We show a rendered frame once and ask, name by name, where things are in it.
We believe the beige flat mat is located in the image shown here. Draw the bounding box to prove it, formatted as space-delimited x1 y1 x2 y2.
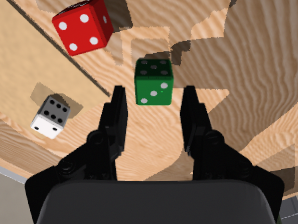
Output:
0 0 110 139

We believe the green die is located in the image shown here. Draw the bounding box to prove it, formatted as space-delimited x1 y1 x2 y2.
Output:
134 59 174 105

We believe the red die with white pips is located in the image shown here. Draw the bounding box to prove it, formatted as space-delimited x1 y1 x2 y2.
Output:
52 0 114 56

